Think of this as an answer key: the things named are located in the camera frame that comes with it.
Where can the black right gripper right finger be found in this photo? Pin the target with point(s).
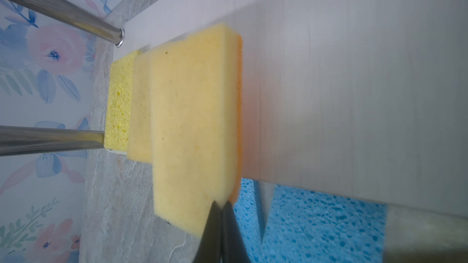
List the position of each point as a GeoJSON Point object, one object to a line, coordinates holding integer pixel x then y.
{"type": "Point", "coordinates": [233, 249]}

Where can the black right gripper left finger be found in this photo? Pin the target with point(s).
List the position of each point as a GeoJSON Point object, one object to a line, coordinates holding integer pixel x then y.
{"type": "Point", "coordinates": [209, 250]}

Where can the pale yellow sponge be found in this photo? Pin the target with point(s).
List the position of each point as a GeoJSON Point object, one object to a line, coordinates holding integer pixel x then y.
{"type": "Point", "coordinates": [139, 142]}

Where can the yellow orange-backed sponge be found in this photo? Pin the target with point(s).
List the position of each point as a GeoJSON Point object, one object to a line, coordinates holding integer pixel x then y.
{"type": "Point", "coordinates": [195, 114]}

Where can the bright yellow cellulose sponge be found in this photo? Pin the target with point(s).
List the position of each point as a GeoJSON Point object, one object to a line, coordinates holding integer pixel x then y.
{"type": "Point", "coordinates": [118, 103]}

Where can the white two-tier metal shelf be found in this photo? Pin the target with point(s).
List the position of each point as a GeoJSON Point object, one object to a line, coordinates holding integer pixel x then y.
{"type": "Point", "coordinates": [363, 99]}

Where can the left blue sponge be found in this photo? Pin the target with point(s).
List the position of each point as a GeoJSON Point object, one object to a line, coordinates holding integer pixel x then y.
{"type": "Point", "coordinates": [249, 214]}

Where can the blue sponge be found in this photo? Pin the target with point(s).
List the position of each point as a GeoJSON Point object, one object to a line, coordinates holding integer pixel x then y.
{"type": "Point", "coordinates": [314, 227]}
{"type": "Point", "coordinates": [249, 214]}

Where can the right blue sponge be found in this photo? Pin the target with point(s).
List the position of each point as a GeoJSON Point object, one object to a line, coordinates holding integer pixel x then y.
{"type": "Point", "coordinates": [314, 227]}

